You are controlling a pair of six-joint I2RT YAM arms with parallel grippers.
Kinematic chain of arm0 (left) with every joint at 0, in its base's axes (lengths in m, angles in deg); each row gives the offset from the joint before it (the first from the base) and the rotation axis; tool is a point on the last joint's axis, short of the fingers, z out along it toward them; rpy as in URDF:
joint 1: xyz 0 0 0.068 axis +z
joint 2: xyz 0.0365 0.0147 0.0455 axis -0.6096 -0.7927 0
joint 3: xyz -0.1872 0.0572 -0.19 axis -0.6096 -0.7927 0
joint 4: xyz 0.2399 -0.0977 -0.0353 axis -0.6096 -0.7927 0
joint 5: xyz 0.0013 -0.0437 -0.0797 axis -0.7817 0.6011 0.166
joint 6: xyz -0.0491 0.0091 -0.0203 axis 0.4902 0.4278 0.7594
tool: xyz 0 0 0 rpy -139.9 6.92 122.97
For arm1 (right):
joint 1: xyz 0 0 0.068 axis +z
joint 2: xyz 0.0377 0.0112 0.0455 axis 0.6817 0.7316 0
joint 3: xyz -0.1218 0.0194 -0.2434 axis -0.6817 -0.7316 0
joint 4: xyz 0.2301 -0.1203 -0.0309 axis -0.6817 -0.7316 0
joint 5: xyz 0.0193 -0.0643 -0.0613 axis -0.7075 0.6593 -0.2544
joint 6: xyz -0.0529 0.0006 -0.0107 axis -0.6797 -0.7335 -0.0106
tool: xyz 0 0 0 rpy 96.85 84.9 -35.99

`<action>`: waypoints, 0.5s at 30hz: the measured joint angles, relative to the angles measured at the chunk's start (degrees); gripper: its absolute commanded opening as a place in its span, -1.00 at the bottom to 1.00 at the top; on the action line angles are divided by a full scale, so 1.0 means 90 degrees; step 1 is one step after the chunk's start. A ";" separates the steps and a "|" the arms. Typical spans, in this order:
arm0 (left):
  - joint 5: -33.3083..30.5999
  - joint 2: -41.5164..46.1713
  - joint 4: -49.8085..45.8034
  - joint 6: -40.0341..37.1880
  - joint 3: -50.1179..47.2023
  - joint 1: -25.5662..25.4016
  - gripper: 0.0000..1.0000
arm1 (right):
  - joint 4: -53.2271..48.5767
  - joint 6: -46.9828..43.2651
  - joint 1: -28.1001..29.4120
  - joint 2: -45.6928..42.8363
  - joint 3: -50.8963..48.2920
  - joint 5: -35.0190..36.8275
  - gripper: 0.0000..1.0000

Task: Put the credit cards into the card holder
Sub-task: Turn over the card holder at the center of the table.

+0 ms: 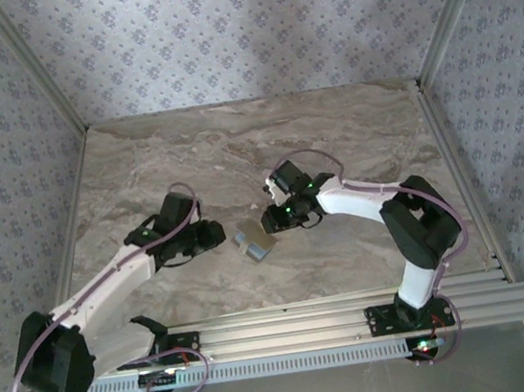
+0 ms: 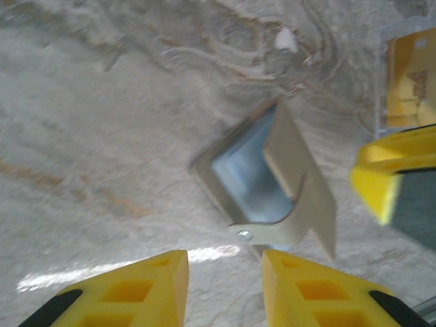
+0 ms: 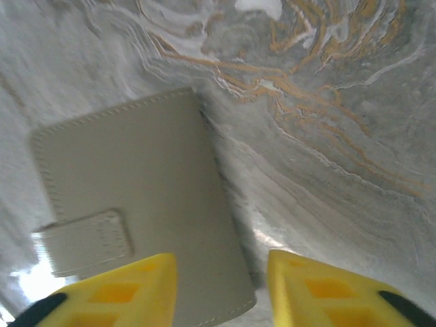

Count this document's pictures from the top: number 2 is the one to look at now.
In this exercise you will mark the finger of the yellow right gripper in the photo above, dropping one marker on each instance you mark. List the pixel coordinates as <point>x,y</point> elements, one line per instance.
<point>391,156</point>
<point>374,194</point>

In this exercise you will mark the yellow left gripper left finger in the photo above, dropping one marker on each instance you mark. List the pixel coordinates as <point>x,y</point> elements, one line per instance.
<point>163,299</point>

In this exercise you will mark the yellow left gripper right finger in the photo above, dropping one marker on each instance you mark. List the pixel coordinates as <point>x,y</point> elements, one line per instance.
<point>282,299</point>

